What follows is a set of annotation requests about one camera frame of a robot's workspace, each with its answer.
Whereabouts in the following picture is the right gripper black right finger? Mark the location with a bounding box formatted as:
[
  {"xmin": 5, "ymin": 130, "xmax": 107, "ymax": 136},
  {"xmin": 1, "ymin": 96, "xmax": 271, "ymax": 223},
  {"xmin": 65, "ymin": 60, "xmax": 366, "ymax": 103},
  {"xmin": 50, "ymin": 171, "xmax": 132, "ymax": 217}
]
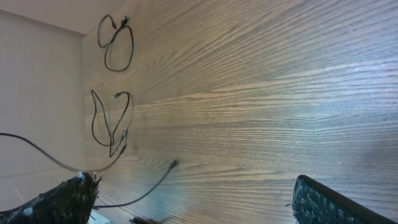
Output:
[{"xmin": 290, "ymin": 175, "xmax": 397, "ymax": 224}]

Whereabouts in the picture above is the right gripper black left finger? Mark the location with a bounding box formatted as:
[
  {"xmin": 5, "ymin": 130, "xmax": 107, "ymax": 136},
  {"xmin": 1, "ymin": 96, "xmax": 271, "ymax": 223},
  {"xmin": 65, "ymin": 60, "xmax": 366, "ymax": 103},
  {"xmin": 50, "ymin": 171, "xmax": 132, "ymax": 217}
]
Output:
[{"xmin": 1, "ymin": 172, "xmax": 101, "ymax": 224}]

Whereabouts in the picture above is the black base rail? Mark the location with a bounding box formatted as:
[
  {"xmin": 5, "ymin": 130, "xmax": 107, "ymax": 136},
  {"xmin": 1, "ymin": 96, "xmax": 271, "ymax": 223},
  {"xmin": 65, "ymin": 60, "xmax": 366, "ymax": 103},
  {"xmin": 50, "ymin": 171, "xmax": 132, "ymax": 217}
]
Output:
[{"xmin": 129, "ymin": 217, "xmax": 166, "ymax": 224}]

